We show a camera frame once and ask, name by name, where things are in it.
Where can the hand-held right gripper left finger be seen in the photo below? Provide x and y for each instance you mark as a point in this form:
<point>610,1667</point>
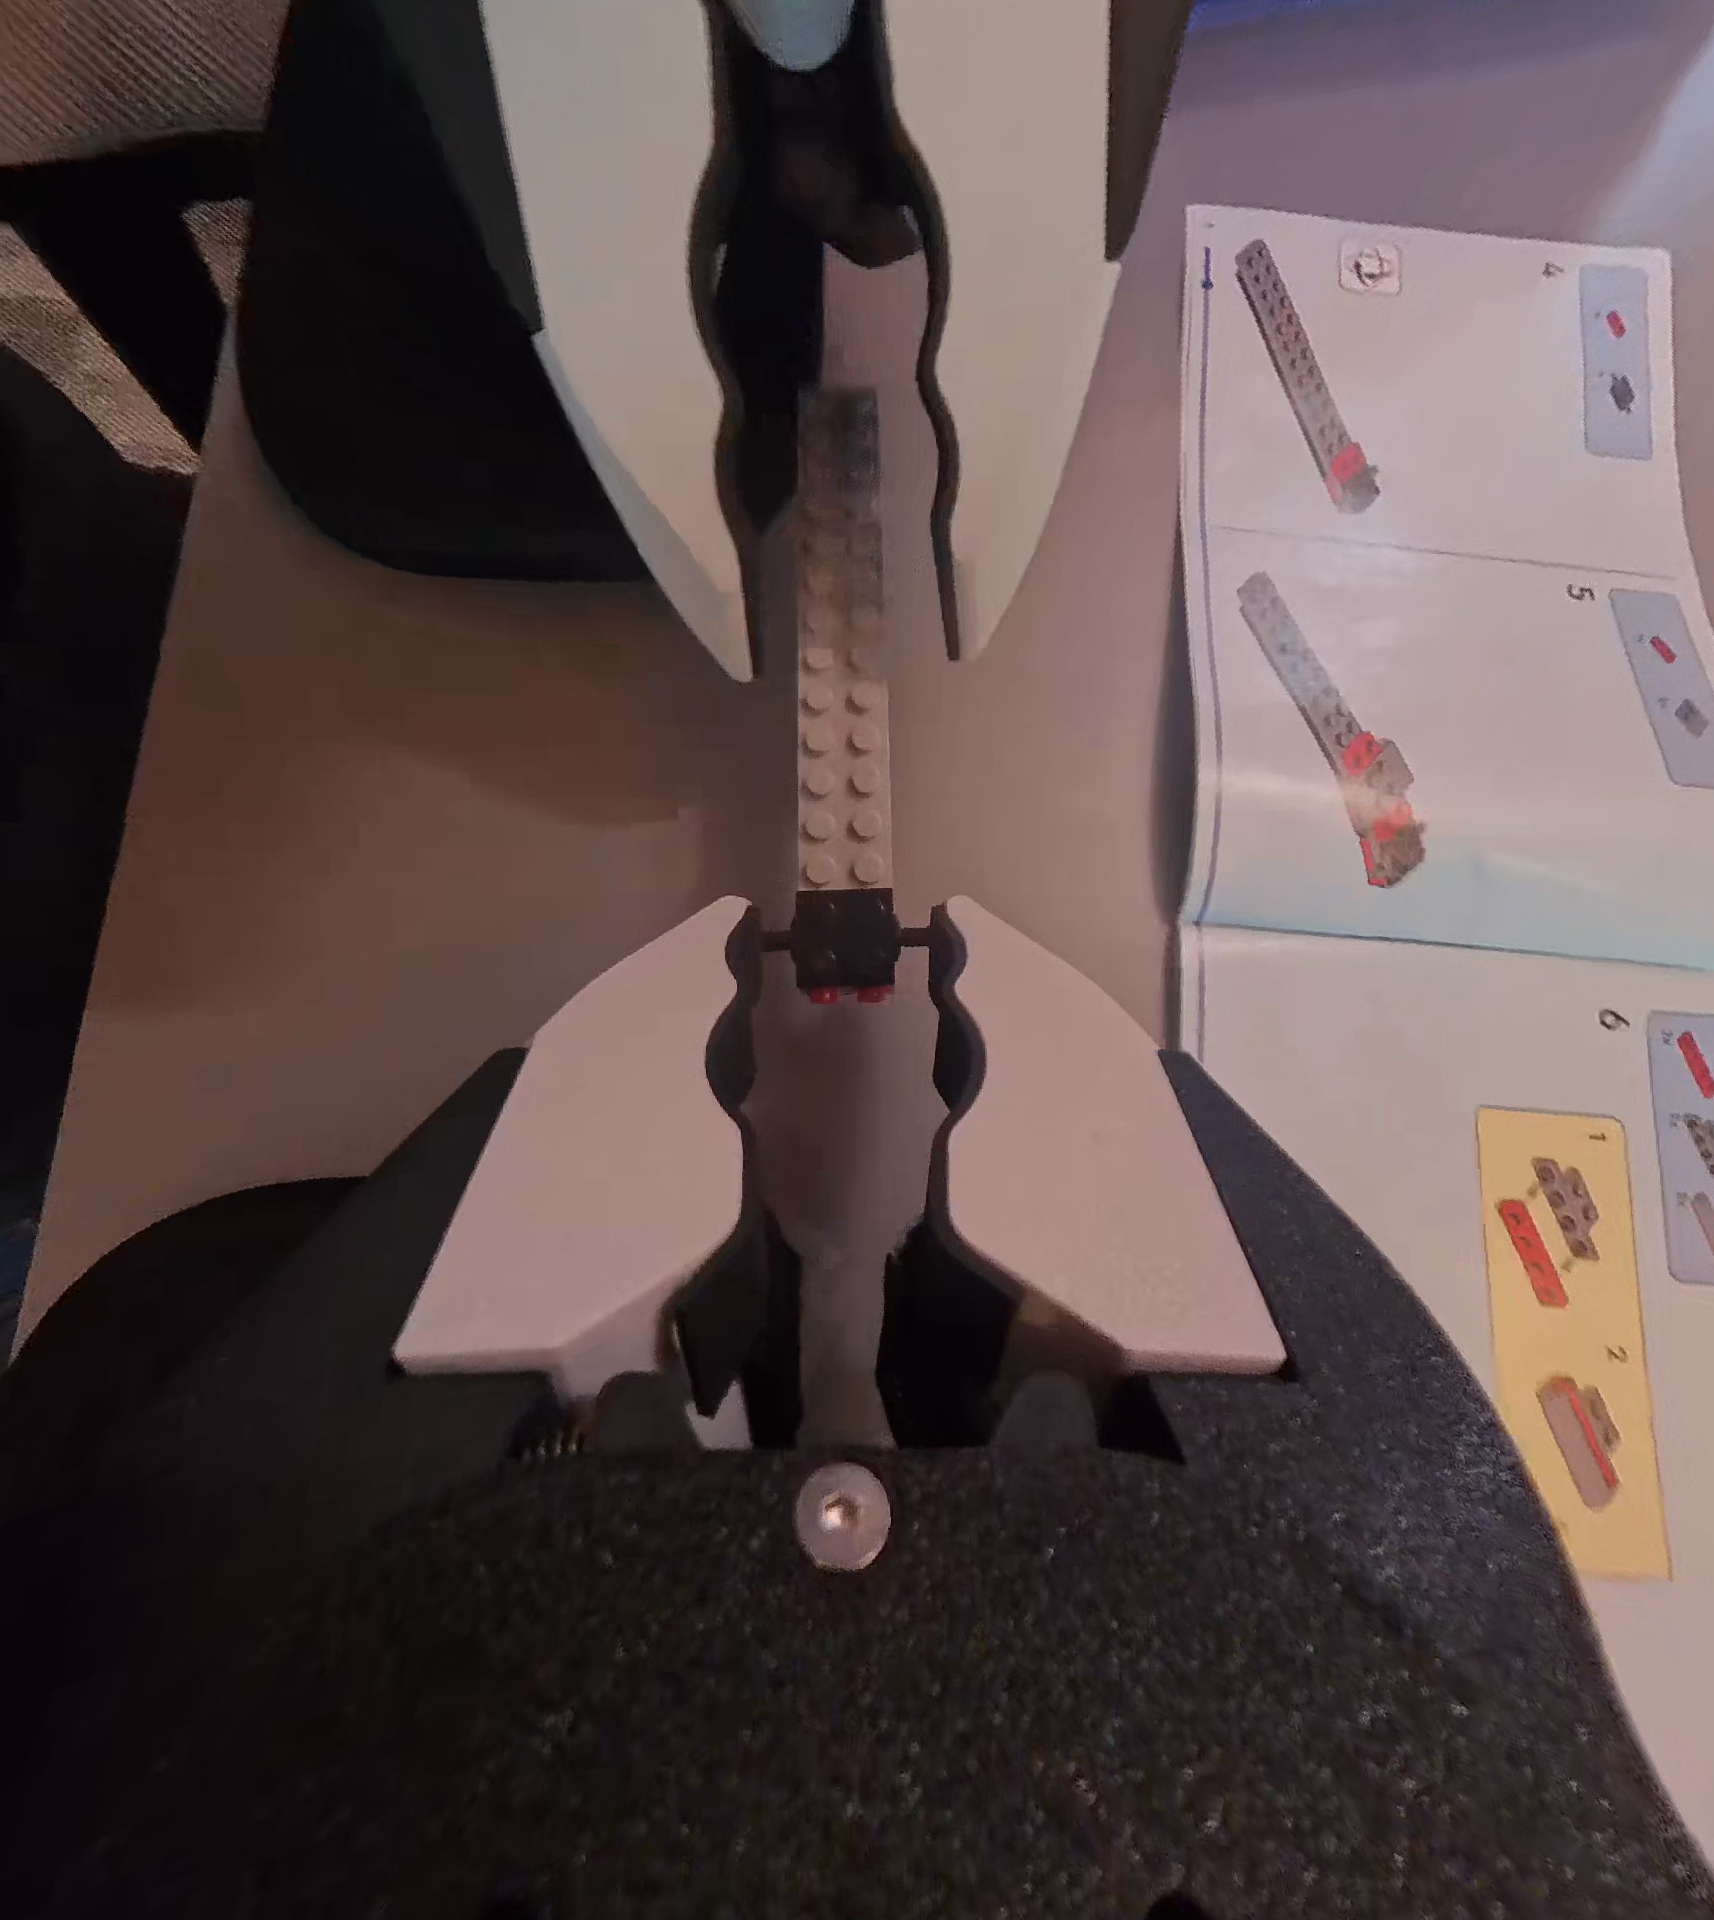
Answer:
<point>572,1201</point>

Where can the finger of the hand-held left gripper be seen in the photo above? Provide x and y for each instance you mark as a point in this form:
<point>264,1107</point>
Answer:
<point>616,271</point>
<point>1022,271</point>

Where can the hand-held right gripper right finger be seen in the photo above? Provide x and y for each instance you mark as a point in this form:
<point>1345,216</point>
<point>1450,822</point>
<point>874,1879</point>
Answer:
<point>1096,1201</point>

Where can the small red lego plate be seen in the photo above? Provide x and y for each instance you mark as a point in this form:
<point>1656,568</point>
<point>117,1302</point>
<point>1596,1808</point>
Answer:
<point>851,993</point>

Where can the black lego axle piece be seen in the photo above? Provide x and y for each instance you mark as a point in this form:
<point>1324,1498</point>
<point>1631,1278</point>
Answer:
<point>845,939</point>

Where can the long grey lego plate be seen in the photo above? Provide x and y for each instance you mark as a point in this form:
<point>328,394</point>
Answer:
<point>845,750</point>

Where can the black textured wrist pad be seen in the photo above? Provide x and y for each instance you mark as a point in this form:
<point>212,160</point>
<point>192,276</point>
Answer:
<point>392,374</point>

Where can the open instruction booklet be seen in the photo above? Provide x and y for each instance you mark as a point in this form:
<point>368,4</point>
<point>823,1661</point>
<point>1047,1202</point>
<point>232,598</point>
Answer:
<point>1396,1020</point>

